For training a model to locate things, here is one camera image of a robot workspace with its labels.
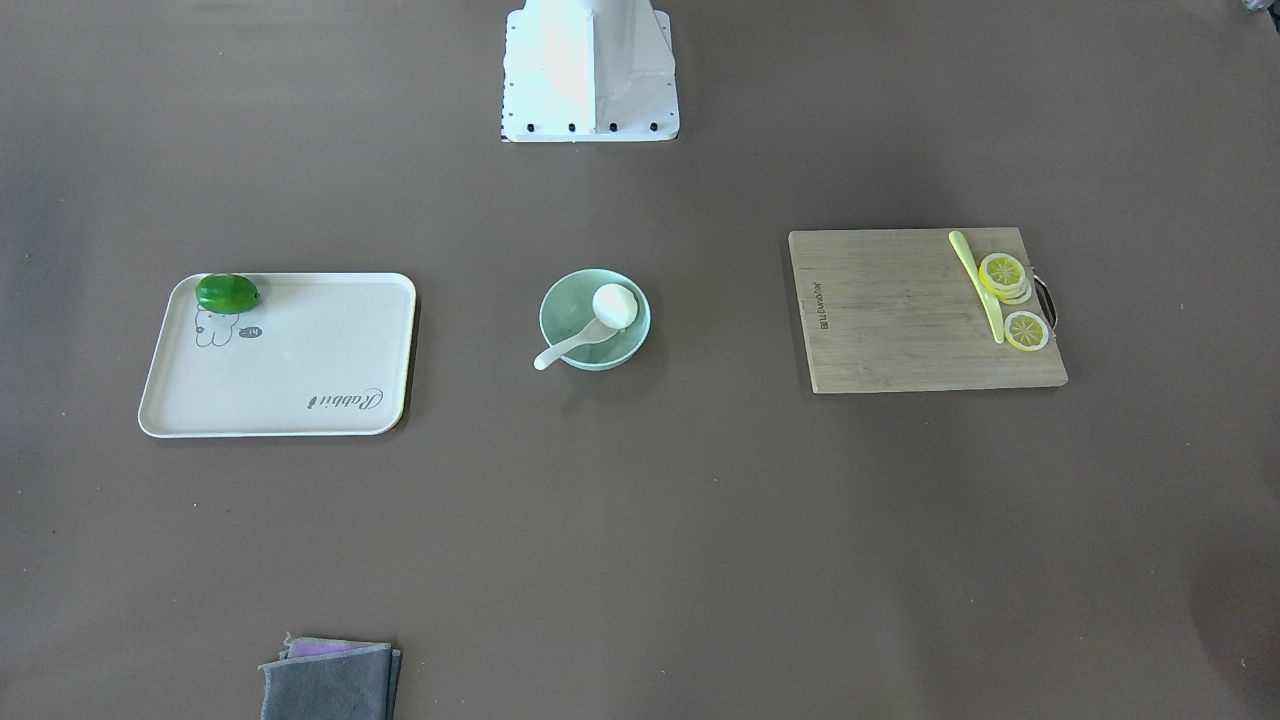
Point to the white plastic spoon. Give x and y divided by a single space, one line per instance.
595 331

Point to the white steamed bun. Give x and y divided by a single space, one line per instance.
615 306

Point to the mint green bowl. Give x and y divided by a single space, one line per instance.
566 309

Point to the wooden cutting board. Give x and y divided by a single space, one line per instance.
893 310

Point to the cream rabbit serving tray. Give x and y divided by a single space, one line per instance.
323 354

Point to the yellow plastic knife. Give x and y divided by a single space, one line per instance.
989 302

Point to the stacked lemon slices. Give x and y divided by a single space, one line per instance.
1006 278

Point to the single lemon slice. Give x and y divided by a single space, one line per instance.
1026 331

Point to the green lime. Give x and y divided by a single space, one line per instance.
227 294

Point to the folded grey cloth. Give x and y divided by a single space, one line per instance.
356 684

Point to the purple cloth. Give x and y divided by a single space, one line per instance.
306 646

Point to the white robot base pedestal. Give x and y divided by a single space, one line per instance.
589 71

